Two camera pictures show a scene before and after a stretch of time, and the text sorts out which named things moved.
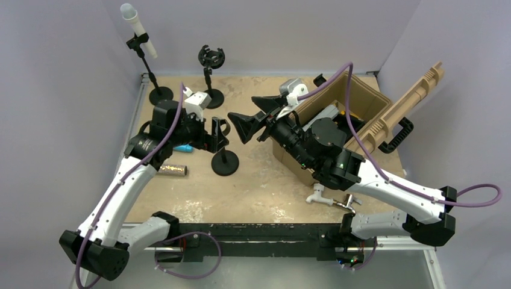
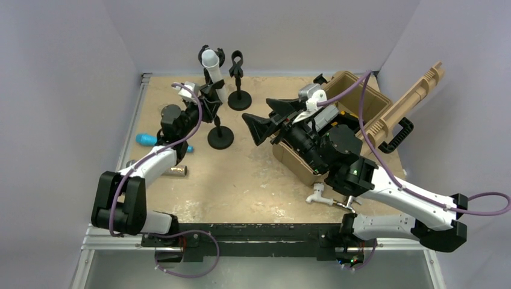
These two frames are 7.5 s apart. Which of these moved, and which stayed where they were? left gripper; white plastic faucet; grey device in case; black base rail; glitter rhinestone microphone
Moved: left gripper
Stayed: white plastic faucet; grey device in case; black base rail; glitter rhinestone microphone
